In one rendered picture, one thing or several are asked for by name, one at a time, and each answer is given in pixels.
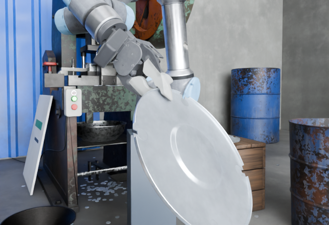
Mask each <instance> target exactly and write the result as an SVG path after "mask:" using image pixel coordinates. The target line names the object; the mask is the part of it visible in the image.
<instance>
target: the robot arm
mask: <svg viewBox="0 0 329 225"><path fill-rule="evenodd" d="M136 1H138V0H63V2H64V3H65V5H66V6H67V7H64V8H63V9H59V10H58V11H57V12H56V14H55V17H54V22H55V25H56V27H57V29H58V30H59V32H61V33H62V34H64V35H76V34H84V33H90V34H91V36H92V39H93V40H96V41H97V42H98V43H99V44H100V46H99V47H98V49H97V55H96V56H95V58H94V62H95V63H96V64H97V65H99V66H100V67H101V68H105V67H106V66H107V64H108V63H111V62H113V68H115V69H116V71H117V73H118V74H117V77H118V78H119V79H120V81H121V83H122V84H123V85H124V87H125V88H126V89H128V90H129V91H131V92H132V93H134V94H136V105H137V103H138V101H139V100H140V98H141V97H142V96H143V95H144V94H145V93H147V92H148V91H150V90H152V89H155V88H159V89H160V91H161V94H162V95H163V96H164V97H165V98H166V99H168V100H169V101H172V100H173V96H172V90H171V89H174V90H177V91H180V92H181V93H180V94H181V95H182V98H183V99H184V97H187V98H188V97H191V98H192V99H194V100H195V101H198V98H199V94H200V82H199V79H198V78H197V77H194V72H193V71H192V70H191V69H190V68H189V58H188V39H187V26H186V14H185V1H186V0H157V2H158V3H159V4H160V5H161V6H162V17H163V27H164V42H165V52H166V62H167V71H166V73H164V71H163V70H162V69H161V67H160V62H161V61H160V59H159V58H162V59H163V58H164V57H163V56H162V55H161V54H160V53H159V51H158V50H157V49H156V48H155V47H154V46H153V45H152V44H151V43H150V42H147V41H144V40H140V39H137V38H136V37H135V36H134V35H133V34H132V33H131V32H130V31H129V30H130V29H131V28H132V26H133V24H134V20H135V15H134V12H133V10H132V9H131V8H130V7H129V6H127V4H128V3H130V2H136ZM151 47H152V48H153V49H154V50H155V51H156V52H157V53H156V52H155V51H154V50H153V49H152V48H151Z"/></svg>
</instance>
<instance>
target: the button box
mask: <svg viewBox="0 0 329 225"><path fill-rule="evenodd" d="M73 90H74V91H76V95H74V96H76V97H77V101H75V102H73V101H72V100H71V97H72V96H73V95H72V94H71V92H72V91H73ZM72 104H76V105H77V109H76V110H73V109H72V108H71V106H72ZM64 115H65V116H66V123H65V146H64V148H63V150H60V151H56V150H46V151H54V152H62V151H64V150H65V148H66V144H67V119H68V117H71V116H81V115H82V96H81V89H65V90H64ZM46 151H44V152H43V153H42V155H41V157H40V160H41V158H42V156H43V154H44V153H45V152H46ZM12 159H15V158H12ZM15 160H17V159H15ZM17 161H20V160H17ZM20 162H24V161H20ZM24 163H25V162H24Z"/></svg>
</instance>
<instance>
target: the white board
mask: <svg viewBox="0 0 329 225"><path fill-rule="evenodd" d="M52 99H53V96H50V95H40V96H39V101H38V105H37V110H36V114H35V119H34V124H33V128H32V133H31V138H30V143H29V147H28V152H27V156H26V161H25V166H24V170H23V176H24V179H25V182H26V185H27V187H28V190H29V193H30V195H32V194H33V189H34V185H35V180H36V176H37V171H38V166H39V161H40V156H41V152H42V147H43V142H44V138H45V133H46V128H47V122H48V117H49V112H50V108H51V103H52Z"/></svg>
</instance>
